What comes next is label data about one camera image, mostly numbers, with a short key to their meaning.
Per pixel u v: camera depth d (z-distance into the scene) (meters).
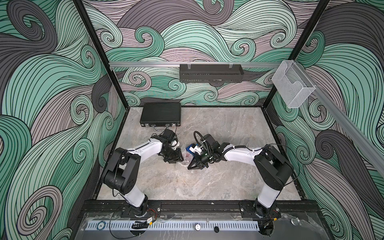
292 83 0.79
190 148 0.83
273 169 0.47
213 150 0.71
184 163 0.82
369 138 0.54
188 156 0.85
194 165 0.79
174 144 0.81
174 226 0.67
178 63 0.93
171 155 0.76
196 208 0.75
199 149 0.81
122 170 0.46
